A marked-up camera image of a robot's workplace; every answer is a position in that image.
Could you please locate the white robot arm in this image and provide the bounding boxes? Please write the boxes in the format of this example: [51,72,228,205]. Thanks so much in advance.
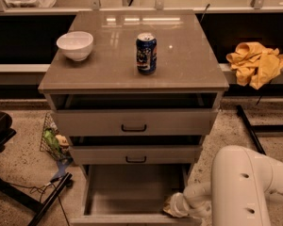
[163,146,283,226]

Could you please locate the yellow crumpled cloth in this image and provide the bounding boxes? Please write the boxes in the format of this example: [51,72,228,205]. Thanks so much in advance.
[226,42,283,89]

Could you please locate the grey drawer cabinet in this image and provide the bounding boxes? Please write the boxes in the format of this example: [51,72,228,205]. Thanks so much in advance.
[38,9,229,174]

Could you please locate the white ceramic bowl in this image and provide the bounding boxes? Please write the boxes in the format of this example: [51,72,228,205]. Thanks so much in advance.
[57,31,93,61]

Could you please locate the black floor cable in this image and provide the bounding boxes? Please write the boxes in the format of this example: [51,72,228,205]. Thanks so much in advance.
[8,182,71,226]

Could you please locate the black chair base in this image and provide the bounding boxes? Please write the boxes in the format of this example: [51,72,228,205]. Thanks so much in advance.
[0,110,74,226]

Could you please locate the black stand leg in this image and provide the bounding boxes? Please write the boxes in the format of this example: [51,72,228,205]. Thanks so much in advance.
[236,105,283,154]

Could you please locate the blue soda can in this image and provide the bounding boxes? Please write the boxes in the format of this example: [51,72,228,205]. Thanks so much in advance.
[136,32,157,74]

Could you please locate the grey drawer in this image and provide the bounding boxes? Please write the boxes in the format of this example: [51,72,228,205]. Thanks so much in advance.
[70,145,202,165]
[52,109,218,137]
[71,164,202,226]

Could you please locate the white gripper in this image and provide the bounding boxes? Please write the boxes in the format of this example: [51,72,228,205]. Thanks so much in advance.
[163,192,189,218]

